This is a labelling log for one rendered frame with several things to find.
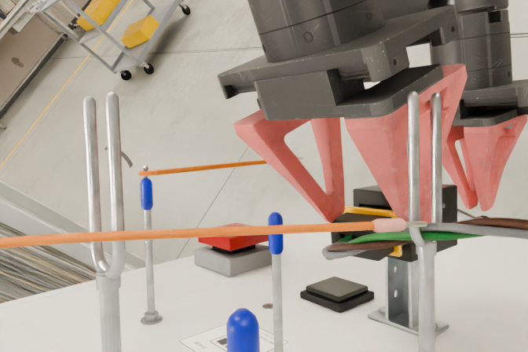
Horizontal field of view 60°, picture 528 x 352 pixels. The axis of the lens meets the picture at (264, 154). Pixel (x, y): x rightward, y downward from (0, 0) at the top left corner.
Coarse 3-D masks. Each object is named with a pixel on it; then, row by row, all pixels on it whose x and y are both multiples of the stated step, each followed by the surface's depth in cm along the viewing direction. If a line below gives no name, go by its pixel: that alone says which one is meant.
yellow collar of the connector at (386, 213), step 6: (348, 210) 28; (354, 210) 27; (360, 210) 27; (366, 210) 27; (372, 210) 27; (378, 210) 26; (384, 210) 26; (390, 216) 26; (396, 216) 26; (396, 246) 26; (396, 252) 26
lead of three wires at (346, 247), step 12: (408, 228) 17; (420, 228) 17; (432, 228) 17; (348, 240) 25; (360, 240) 19; (372, 240) 18; (384, 240) 18; (396, 240) 18; (408, 240) 17; (324, 252) 21; (336, 252) 20; (348, 252) 20; (360, 252) 19
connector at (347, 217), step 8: (376, 208) 28; (384, 208) 28; (344, 216) 27; (352, 216) 27; (360, 216) 26; (368, 216) 26; (376, 216) 26; (384, 216) 26; (336, 232) 26; (344, 232) 26; (352, 232) 26; (360, 232) 25; (368, 232) 25; (336, 240) 26; (384, 248) 25; (392, 248) 26; (360, 256) 25; (368, 256) 25; (376, 256) 25; (384, 256) 25
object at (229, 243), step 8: (232, 224) 46; (240, 224) 46; (200, 240) 44; (208, 240) 43; (216, 240) 42; (224, 240) 41; (232, 240) 41; (240, 240) 41; (248, 240) 42; (256, 240) 43; (264, 240) 43; (216, 248) 44; (224, 248) 41; (232, 248) 41; (240, 248) 43; (248, 248) 43
